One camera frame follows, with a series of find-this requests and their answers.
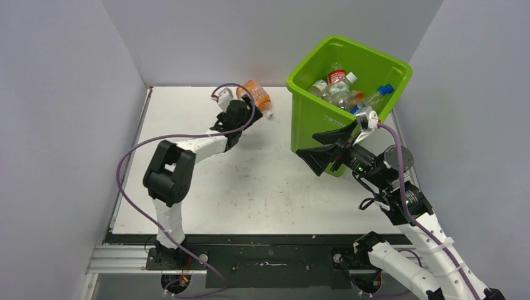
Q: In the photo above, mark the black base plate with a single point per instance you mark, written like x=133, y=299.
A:
x=243, y=261

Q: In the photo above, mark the pepsi bottle blue cap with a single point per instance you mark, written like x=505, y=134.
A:
x=375, y=99

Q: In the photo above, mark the brown label red cap bottle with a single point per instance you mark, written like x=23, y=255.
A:
x=318, y=87

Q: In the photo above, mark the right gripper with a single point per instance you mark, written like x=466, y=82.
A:
x=317, y=157

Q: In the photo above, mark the green plastic bin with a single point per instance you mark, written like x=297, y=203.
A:
x=372, y=67

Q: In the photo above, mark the orange crushed bottle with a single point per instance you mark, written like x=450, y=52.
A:
x=358, y=97
x=262, y=100

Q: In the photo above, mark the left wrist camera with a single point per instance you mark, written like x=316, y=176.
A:
x=223, y=98

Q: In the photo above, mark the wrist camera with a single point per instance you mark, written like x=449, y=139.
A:
x=223, y=98
x=367, y=120

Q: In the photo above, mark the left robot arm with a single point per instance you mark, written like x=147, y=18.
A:
x=170, y=171

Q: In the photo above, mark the orange crushed bottle top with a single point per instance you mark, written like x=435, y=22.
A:
x=262, y=100

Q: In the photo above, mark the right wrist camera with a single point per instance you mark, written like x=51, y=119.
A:
x=367, y=120

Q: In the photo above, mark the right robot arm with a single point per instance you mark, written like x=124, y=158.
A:
x=442, y=274

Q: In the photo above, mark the clear bottle no label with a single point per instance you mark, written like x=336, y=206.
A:
x=341, y=96

